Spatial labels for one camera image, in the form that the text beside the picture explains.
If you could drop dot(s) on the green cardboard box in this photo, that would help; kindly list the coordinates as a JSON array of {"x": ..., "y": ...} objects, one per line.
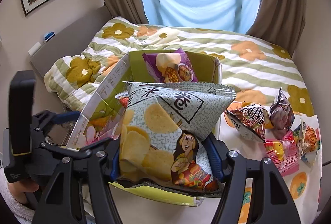
[{"x": 103, "y": 112}]

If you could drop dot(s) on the person left hand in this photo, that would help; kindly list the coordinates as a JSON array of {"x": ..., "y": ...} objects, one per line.
[{"x": 19, "y": 189}]

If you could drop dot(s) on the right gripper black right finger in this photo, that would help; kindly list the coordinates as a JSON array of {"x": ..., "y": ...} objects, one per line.
[{"x": 270, "y": 202}]

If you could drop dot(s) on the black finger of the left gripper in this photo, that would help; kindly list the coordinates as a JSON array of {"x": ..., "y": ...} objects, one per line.
[
  {"x": 83, "y": 153},
  {"x": 45, "y": 120}
]

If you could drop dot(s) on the white fruit print cloth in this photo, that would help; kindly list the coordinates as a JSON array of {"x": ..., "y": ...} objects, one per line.
[{"x": 304, "y": 184}]

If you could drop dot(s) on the blue white small object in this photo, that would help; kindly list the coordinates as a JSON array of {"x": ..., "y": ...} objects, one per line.
[{"x": 48, "y": 36}]

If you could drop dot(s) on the dark red chip bag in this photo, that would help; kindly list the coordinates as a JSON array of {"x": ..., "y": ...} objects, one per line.
[{"x": 252, "y": 120}]

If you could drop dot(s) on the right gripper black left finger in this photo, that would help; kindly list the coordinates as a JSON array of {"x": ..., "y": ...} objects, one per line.
[{"x": 62, "y": 198}]

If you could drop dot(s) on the grey patterned potato chip bag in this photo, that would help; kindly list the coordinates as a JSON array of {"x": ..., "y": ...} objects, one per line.
[{"x": 163, "y": 130}]

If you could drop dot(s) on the purple potato chip bag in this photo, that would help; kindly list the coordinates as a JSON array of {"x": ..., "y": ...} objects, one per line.
[{"x": 170, "y": 67}]

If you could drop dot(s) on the purple brown snack bag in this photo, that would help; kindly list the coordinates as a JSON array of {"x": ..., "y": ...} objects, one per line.
[{"x": 281, "y": 115}]

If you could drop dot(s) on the orange brown snack bag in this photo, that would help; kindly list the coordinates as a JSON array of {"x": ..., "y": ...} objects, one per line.
[{"x": 307, "y": 143}]

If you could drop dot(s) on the grey bed headboard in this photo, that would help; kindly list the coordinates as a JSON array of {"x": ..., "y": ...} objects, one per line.
[{"x": 70, "y": 41}]

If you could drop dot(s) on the right brown curtain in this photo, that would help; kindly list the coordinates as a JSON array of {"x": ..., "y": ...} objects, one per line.
[{"x": 280, "y": 22}]

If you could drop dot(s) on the white wall switch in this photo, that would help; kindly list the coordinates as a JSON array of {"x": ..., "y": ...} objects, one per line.
[{"x": 34, "y": 49}]

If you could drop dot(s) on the pink korean snack bag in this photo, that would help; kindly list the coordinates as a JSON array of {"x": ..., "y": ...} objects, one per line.
[{"x": 284, "y": 154}]

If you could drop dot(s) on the floral striped quilt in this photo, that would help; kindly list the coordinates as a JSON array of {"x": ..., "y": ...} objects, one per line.
[{"x": 258, "y": 70}]

